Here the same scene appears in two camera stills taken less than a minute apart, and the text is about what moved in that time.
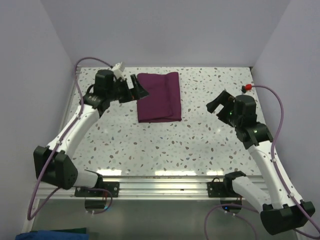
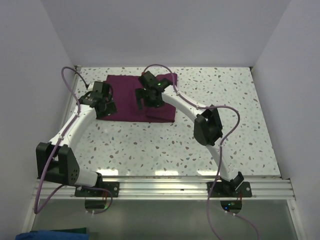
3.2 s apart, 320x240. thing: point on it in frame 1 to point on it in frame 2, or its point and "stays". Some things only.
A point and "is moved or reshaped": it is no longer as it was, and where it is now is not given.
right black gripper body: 234,120 to 149,101
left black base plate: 112,186 stays
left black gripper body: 120,91 to 102,114
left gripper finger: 141,92 to 110,107
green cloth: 79,230 stays
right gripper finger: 223,98 to 140,97
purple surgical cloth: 163,103 is moved or reshaped
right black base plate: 219,189 stays
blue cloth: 52,235 stays
